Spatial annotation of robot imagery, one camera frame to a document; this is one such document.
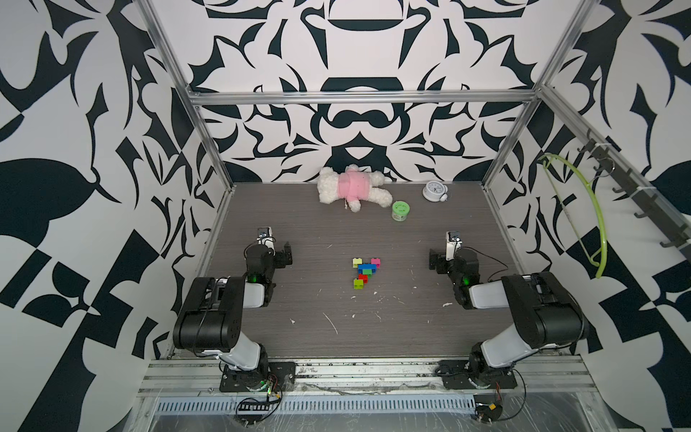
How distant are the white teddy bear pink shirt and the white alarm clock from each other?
16 centimetres

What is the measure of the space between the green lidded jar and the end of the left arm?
0.43m

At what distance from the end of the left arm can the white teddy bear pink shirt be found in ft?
0.93

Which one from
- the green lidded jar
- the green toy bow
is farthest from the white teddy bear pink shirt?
the green toy bow

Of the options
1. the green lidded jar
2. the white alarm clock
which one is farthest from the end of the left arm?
the white alarm clock

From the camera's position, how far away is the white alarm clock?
3.75 feet

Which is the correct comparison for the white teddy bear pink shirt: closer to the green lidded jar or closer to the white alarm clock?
the green lidded jar

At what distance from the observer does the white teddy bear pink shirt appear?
3.62 ft

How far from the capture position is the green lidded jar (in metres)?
1.07

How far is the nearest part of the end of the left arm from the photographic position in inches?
28.6

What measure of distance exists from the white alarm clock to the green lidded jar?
13cm

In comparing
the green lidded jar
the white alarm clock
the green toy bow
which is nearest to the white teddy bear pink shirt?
the green lidded jar

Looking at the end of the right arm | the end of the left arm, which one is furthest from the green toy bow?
the end of the left arm
